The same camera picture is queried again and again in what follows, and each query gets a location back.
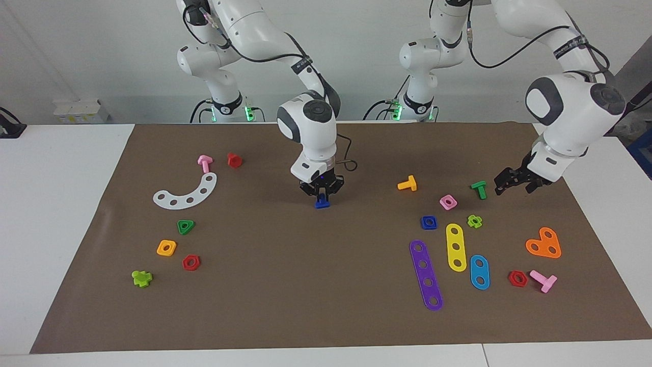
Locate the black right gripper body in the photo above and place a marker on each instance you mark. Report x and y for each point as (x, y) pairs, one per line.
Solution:
(326, 182)

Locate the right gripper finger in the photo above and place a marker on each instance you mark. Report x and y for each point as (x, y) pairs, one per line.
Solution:
(326, 195)
(317, 195)

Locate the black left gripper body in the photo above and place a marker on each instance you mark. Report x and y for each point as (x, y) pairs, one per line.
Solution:
(532, 179)

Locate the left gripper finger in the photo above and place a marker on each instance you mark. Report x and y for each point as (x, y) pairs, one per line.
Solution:
(509, 186)
(506, 176)

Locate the blue plastic bolt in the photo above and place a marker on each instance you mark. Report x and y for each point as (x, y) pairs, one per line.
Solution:
(321, 205)

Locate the blue square plastic nut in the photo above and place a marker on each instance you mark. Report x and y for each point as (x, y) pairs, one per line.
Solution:
(423, 226)

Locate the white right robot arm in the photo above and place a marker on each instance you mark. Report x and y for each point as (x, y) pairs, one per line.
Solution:
(310, 132)

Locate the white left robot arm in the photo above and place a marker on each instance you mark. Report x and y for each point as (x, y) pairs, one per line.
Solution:
(565, 117)

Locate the light green cross nut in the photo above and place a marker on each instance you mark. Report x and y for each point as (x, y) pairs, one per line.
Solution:
(479, 223)

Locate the orange angled three-hole plate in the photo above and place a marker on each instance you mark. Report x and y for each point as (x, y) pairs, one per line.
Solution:
(544, 244)

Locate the pink square plastic nut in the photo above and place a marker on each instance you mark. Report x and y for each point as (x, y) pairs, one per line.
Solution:
(443, 206)

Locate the brown table mat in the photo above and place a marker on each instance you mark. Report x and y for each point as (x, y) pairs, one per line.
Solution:
(326, 265)

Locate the yellow three-hole plate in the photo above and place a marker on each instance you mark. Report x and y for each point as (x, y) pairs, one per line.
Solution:
(455, 238)

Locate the orange plastic bolt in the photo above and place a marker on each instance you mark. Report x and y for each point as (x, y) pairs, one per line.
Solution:
(410, 184)

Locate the red plastic bolt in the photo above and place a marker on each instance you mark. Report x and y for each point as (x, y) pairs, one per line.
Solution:
(234, 160)

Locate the blue two-hole plate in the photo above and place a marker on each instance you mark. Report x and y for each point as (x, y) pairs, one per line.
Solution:
(479, 272)

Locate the red hexagonal plastic nut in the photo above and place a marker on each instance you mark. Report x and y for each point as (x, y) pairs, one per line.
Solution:
(511, 281)
(196, 263)

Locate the pink plastic bolt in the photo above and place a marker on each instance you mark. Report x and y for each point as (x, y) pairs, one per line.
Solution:
(546, 282)
(205, 162)

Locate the blue crate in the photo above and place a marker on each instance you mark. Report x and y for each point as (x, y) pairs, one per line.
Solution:
(643, 160)

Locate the purple four-hole plate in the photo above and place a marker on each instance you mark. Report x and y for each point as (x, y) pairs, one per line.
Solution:
(425, 273)

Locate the white curved five-hole plate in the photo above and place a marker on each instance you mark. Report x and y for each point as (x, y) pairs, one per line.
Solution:
(182, 202)

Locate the green triangular plastic nut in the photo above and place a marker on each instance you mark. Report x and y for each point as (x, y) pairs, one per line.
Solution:
(180, 223)

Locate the orange square plastic nut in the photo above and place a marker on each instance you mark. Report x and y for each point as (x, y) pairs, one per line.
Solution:
(160, 252)

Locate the light green plastic bolt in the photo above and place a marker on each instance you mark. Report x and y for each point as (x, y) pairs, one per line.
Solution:
(140, 279)

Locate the white cardboard box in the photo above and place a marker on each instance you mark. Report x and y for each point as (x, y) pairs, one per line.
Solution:
(76, 112)

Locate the black table device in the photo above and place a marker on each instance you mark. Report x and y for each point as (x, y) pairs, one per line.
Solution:
(10, 130)

